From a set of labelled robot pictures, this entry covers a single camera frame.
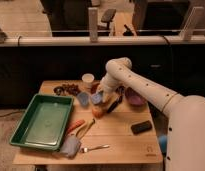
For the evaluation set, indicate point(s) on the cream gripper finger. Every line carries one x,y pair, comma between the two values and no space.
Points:
106,97

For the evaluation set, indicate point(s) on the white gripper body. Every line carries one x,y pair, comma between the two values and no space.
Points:
108,84

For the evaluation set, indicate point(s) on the blue sponge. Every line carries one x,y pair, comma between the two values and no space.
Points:
96,98

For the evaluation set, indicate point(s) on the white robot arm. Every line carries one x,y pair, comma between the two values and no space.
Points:
186,128

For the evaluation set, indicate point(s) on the black rectangular sponge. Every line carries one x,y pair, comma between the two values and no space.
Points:
141,127

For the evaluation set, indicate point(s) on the green plastic tray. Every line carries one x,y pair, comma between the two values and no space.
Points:
44,122

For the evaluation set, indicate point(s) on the orange bowl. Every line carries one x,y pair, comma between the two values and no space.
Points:
94,88

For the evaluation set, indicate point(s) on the orange cup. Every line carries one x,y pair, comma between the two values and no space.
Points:
97,112

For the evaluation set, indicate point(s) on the white cup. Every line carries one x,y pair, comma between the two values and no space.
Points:
88,80

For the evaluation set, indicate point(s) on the light blue cup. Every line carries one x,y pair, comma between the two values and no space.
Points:
83,99

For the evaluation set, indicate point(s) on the purple bowl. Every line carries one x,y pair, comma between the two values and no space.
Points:
134,98

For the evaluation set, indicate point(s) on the wooden table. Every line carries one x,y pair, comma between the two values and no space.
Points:
113,129

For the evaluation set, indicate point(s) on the silver fork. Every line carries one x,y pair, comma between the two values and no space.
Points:
86,149

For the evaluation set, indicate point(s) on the grey folded cloth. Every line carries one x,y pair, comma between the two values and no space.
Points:
70,146

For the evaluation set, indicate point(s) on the black office chair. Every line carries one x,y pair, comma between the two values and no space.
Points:
106,19

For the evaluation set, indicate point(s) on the black handled scissors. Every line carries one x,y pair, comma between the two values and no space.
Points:
120,91

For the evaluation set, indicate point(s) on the orange handled tool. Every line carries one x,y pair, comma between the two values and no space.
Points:
75,125

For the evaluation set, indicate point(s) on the yellow handled tool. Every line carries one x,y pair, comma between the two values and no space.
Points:
84,129

